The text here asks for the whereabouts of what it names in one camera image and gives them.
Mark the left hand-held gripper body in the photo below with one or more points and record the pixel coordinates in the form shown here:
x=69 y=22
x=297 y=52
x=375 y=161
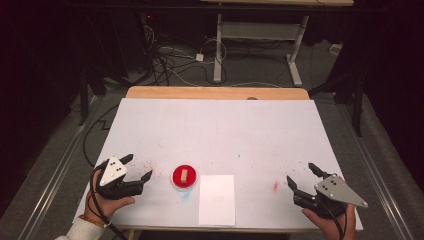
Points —
x=113 y=171

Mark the person's left hand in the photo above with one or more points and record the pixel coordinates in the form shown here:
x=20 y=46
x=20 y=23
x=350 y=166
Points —
x=108 y=205

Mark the white power adapter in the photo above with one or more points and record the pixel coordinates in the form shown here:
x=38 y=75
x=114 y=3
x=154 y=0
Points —
x=199 y=57

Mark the person's right hand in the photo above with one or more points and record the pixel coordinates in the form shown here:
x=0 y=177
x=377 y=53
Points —
x=328 y=228

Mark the small wooden stamp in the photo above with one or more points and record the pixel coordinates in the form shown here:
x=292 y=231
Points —
x=184 y=176

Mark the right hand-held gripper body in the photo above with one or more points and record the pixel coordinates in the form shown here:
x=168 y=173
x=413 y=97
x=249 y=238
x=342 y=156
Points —
x=338 y=191

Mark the metal floor rail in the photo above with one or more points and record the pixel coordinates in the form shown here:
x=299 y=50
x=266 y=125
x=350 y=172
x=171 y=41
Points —
x=56 y=173
x=376 y=180

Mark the round red ink pad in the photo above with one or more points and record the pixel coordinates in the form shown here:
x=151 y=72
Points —
x=176 y=178

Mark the large white table cover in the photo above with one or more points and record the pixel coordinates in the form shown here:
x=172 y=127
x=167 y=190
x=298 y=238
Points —
x=233 y=133

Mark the black metal stand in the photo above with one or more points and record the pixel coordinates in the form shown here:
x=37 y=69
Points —
x=83 y=100
x=358 y=106

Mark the white metal desk frame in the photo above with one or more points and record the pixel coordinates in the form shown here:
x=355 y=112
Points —
x=260 y=30

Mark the white paper sheet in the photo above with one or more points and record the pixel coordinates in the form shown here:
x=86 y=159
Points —
x=216 y=203

